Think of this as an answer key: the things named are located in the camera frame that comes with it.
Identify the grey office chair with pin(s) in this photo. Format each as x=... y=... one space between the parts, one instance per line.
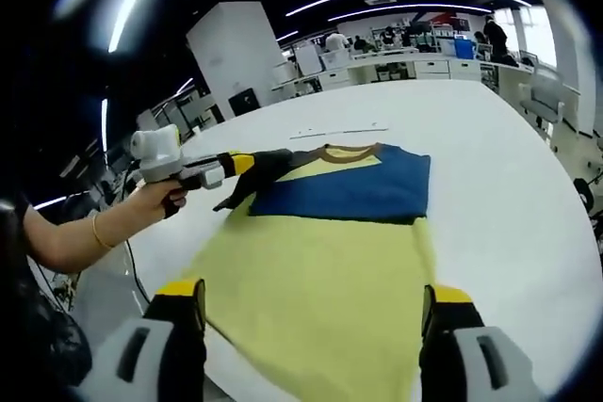
x=542 y=96

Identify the narrow white pillar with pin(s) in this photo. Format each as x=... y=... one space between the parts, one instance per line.
x=572 y=68

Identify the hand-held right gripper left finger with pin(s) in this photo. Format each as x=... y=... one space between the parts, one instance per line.
x=155 y=350

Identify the short ceiling light strip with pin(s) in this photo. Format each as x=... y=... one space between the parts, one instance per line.
x=414 y=6

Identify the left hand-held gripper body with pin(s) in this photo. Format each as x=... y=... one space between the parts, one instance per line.
x=158 y=148

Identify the wide white square pillar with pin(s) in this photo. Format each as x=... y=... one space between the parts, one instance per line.
x=231 y=53

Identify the black box at pillar foot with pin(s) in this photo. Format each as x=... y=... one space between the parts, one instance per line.
x=243 y=101

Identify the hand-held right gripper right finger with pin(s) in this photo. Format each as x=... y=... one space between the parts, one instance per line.
x=457 y=355

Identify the blue storage bin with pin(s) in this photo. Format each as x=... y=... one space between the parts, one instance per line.
x=464 y=50

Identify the person's left hand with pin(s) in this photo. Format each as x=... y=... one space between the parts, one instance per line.
x=153 y=202

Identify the yellow garment with coloured sleeves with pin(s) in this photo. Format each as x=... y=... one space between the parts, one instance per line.
x=320 y=279

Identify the long white counter cabinets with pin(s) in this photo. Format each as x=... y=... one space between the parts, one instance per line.
x=400 y=70

